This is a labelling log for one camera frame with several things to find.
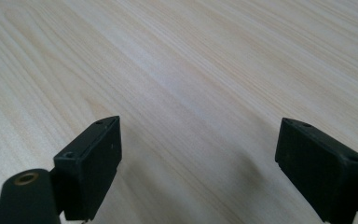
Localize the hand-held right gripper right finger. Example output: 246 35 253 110
274 117 358 224

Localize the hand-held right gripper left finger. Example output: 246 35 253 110
52 115 123 222

